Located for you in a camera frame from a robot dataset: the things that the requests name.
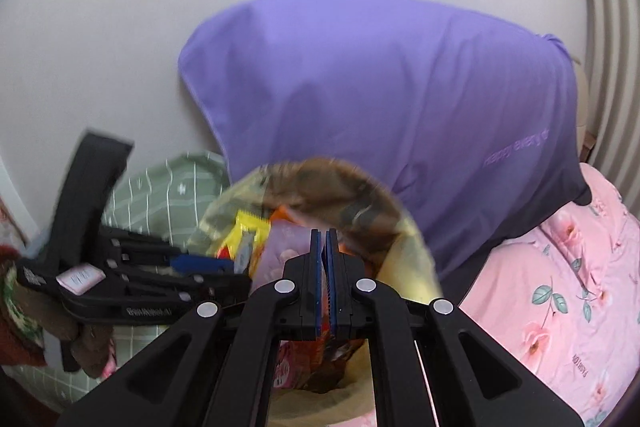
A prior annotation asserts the white pleated curtain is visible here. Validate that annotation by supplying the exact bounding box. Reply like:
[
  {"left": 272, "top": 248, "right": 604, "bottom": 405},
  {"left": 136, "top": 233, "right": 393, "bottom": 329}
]
[{"left": 575, "top": 0, "right": 640, "bottom": 198}]

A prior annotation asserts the green checked tablecloth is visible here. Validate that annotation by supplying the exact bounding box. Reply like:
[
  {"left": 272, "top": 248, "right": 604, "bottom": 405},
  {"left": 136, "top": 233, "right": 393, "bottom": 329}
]
[{"left": 10, "top": 150, "right": 231, "bottom": 408}]

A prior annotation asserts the purple pillow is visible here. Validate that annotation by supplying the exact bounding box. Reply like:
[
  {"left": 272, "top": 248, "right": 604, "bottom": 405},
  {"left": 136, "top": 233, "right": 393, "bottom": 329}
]
[{"left": 177, "top": 0, "right": 593, "bottom": 290}]

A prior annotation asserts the yellow snack wrapper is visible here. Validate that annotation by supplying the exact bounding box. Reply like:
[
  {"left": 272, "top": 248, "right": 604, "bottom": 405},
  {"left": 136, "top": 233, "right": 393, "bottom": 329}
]
[{"left": 215, "top": 210, "right": 271, "bottom": 273}]

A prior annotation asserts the yellow plastic bag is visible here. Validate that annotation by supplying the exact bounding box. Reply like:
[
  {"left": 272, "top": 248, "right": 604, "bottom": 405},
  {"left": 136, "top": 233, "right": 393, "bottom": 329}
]
[{"left": 187, "top": 157, "right": 441, "bottom": 427}]

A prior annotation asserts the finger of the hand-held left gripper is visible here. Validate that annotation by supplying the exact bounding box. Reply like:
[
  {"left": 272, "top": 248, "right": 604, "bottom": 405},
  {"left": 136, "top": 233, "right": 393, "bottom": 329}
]
[
  {"left": 111, "top": 227, "right": 236, "bottom": 274},
  {"left": 119, "top": 268, "right": 253, "bottom": 308}
]

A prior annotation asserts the person's left hand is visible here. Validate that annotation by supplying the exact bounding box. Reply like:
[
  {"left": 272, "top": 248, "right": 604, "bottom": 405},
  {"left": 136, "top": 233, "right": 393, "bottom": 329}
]
[{"left": 45, "top": 297, "right": 113, "bottom": 379}]

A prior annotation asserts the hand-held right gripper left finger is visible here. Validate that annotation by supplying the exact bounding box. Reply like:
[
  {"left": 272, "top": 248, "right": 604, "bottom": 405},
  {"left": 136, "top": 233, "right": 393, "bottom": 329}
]
[{"left": 57, "top": 228, "right": 326, "bottom": 427}]

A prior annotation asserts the orange snack wrapper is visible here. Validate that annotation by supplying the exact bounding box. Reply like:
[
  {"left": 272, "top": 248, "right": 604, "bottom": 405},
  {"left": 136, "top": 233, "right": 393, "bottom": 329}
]
[{"left": 295, "top": 247, "right": 371, "bottom": 380}]

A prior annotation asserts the pink floral blanket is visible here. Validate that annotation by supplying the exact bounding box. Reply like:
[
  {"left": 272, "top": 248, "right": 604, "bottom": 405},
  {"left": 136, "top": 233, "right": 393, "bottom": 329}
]
[{"left": 360, "top": 162, "right": 640, "bottom": 427}]

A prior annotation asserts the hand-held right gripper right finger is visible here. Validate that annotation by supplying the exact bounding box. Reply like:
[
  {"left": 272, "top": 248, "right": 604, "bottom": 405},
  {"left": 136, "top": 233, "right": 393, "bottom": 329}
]
[{"left": 325, "top": 228, "right": 586, "bottom": 427}]

